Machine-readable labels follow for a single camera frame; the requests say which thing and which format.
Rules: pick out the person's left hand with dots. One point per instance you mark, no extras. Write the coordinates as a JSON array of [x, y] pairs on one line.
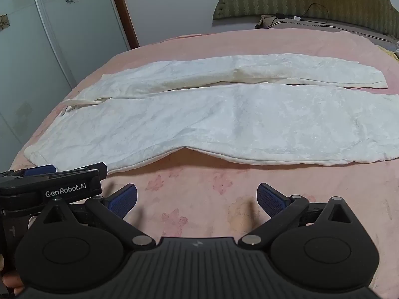
[[11, 283]]

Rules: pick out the white towel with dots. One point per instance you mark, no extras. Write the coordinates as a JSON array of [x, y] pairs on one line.
[[237, 121]]

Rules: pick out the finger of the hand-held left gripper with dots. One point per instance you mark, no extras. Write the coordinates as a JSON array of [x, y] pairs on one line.
[[40, 170]]

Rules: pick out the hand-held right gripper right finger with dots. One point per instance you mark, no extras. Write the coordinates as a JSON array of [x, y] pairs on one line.
[[270, 201]]

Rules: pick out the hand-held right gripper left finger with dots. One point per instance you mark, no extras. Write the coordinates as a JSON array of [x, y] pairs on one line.
[[124, 201]]

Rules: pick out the brown wooden door frame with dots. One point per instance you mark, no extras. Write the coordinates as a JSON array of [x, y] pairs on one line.
[[124, 12]]

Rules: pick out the floral glass wardrobe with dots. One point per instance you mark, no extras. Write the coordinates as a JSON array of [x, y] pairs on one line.
[[46, 37]]

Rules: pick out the yellow cloth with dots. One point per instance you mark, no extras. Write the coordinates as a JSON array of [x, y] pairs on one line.
[[391, 52]]

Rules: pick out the grey-brown pillow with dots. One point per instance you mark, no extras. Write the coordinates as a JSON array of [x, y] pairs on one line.
[[343, 28]]

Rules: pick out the pink floral bed blanket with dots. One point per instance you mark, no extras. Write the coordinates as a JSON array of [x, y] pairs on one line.
[[202, 199]]

